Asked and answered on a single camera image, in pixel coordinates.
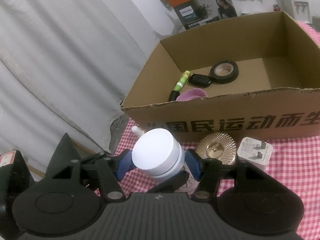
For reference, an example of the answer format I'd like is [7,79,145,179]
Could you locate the green liquid dropper bottle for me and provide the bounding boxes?
[131,126,145,138]

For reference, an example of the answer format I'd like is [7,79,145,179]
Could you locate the white vitamin bottle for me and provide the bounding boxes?
[132,128,190,184]

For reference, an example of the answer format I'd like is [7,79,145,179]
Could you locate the purple plastic lid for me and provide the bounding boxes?
[176,88,208,101]

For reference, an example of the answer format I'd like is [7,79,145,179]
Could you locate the black key fob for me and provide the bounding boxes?
[188,74,212,88]

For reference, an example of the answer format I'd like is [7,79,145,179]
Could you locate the green glue stick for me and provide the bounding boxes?
[173,70,190,92]

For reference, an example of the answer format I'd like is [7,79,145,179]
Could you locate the black electrical tape roll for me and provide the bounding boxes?
[209,61,239,85]

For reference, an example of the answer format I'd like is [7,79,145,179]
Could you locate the gold lid cosmetic jar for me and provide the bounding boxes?
[196,132,236,165]

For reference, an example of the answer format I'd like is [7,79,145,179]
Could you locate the white power adapter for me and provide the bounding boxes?
[237,137,273,171]

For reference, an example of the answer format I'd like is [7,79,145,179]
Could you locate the red checkered tablecloth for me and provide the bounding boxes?
[109,22,319,239]

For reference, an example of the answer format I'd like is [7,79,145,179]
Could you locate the brown cardboard box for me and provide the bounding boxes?
[121,12,319,141]

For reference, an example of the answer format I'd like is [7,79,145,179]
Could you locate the white curtain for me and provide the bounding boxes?
[1,0,174,162]

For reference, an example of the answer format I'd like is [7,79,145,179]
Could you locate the orange Philips box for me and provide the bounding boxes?
[167,0,238,30]

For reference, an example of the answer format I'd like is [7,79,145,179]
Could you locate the water dispenser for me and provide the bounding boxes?
[283,0,312,24]

